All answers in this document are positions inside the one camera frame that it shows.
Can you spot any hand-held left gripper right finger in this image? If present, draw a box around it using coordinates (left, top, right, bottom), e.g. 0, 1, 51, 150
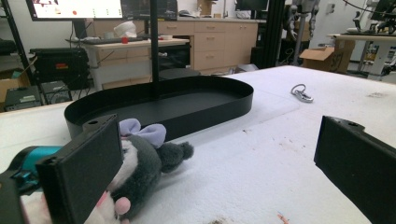
313, 115, 396, 224

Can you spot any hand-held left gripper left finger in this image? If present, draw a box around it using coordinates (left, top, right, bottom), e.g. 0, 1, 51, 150
8, 113, 124, 224

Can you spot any grey plush mouse toy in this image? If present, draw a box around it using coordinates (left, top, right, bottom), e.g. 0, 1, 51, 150
27, 118, 195, 224

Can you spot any silver carabiner clip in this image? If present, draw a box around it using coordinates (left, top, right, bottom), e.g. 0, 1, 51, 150
290, 83, 315, 104

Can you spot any black rack with tray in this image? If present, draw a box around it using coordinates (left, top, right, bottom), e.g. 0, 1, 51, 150
64, 0, 255, 142

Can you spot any black computer tower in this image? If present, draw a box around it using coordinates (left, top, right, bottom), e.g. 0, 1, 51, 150
40, 79, 73, 105
3, 85, 43, 112

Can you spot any white foam mat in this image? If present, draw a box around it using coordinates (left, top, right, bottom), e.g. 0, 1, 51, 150
0, 64, 396, 224

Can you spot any black equipment case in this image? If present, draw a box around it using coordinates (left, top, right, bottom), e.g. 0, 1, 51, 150
29, 47, 92, 91

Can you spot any open cardboard box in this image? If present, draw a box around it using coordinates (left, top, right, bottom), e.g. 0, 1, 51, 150
299, 39, 357, 75

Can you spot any wooden desk with drawers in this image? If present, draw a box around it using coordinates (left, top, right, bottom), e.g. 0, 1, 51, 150
81, 37, 191, 91

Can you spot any white side table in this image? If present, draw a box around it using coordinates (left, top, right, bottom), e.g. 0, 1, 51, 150
326, 33, 396, 82

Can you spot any dark computer monitor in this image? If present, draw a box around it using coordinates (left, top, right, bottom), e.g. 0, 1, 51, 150
120, 0, 179, 21

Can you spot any wooden cabinet row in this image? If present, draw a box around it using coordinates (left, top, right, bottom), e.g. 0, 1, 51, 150
157, 19, 260, 76

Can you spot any black frame post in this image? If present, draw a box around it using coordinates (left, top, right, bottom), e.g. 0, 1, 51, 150
261, 0, 287, 70

